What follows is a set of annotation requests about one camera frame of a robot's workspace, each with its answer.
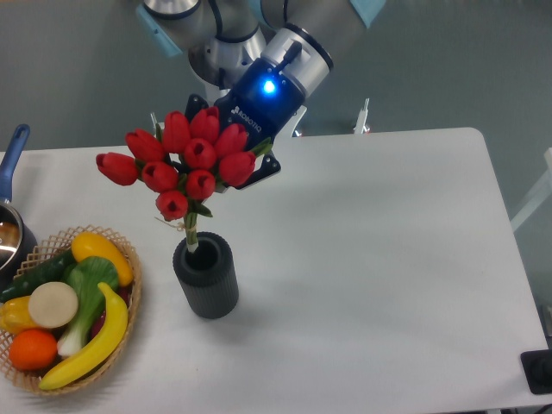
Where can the white frame at right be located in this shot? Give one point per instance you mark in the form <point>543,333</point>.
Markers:
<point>534,198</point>

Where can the black device at table edge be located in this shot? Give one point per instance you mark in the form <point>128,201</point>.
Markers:
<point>537,370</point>

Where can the woven wicker basket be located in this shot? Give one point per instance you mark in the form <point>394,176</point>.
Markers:
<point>47,249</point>

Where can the yellow bell pepper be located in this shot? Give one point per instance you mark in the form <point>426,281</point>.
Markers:
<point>15,316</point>

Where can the red fruit in basket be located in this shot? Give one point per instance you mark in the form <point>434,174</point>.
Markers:
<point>124,293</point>

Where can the green bok choy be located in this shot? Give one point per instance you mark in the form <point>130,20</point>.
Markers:
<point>84,278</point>

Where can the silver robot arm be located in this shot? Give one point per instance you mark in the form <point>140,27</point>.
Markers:
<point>222,39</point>

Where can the red tulip bouquet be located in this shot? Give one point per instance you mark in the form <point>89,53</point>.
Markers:
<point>184,162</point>

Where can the beige round radish slice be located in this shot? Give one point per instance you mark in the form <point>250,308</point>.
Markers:
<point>53,305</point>

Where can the green cucumber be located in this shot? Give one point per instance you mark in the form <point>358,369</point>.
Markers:
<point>51,270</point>

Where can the orange fruit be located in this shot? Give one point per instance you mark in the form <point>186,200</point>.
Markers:
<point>32,350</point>

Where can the yellow lemon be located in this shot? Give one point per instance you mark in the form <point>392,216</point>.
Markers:
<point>88,244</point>

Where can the blue handled saucepan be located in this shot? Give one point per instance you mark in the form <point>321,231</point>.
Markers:
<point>17,240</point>

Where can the yellow banana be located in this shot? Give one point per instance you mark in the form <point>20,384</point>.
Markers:
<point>97,350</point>

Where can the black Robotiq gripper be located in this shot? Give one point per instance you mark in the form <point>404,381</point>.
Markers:
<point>199,112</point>

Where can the dark grey ribbed vase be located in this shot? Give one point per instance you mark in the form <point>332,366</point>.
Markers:
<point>207,276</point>

